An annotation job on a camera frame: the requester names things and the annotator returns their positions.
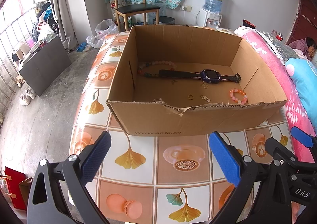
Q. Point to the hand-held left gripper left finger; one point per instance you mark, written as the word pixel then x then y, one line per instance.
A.
pixel 96 157

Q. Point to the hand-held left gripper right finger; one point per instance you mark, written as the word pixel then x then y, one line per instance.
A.
pixel 224 157

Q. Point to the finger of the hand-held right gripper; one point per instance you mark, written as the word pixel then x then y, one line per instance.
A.
pixel 279 149
pixel 303 137

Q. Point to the brown cardboard box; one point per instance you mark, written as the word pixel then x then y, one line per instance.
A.
pixel 158 119

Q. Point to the gold earring pair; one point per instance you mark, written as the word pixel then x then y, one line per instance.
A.
pixel 203 85

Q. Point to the black and purple wristwatch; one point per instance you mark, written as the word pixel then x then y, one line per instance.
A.
pixel 210 75

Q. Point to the orange patterned tablecloth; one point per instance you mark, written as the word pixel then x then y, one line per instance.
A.
pixel 148 144

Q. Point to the light blue pillow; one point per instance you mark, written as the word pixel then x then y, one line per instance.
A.
pixel 304 77

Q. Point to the pink floral blanket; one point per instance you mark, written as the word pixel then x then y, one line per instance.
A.
pixel 272 65

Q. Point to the brown paper bag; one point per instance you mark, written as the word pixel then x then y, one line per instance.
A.
pixel 26 193

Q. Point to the red paper bag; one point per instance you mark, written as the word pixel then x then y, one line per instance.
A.
pixel 13 186

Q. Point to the white shoe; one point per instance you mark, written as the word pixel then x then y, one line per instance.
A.
pixel 31 92
pixel 24 100

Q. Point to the grey lace blanket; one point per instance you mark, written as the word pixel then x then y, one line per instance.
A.
pixel 279 48

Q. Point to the red cup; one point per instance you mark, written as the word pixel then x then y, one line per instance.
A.
pixel 279 36

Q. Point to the grey cabinet with clutter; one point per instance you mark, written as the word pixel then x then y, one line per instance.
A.
pixel 44 65

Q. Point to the beige slipper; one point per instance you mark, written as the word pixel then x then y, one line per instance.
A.
pixel 20 82

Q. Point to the blue slipper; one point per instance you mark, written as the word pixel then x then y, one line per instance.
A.
pixel 81 47

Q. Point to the white plastic bag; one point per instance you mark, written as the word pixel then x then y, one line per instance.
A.
pixel 105 28
pixel 95 41

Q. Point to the dark red bowl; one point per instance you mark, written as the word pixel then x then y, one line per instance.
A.
pixel 249 23

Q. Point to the dark red door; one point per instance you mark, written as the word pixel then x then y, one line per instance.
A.
pixel 305 10

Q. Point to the white water dispenser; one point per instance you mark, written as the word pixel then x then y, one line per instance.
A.
pixel 210 19

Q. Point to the green drink can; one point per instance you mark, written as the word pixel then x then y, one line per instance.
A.
pixel 129 22

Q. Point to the pile of clothes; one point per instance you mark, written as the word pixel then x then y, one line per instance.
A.
pixel 44 23

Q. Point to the dark round bin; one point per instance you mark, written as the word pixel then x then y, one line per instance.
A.
pixel 167 20

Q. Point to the wooden chair with black seat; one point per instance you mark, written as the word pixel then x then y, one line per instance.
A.
pixel 136 9

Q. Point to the grey curtain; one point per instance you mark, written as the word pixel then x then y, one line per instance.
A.
pixel 62 3

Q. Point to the white wall socket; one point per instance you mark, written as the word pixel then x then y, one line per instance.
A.
pixel 186 8

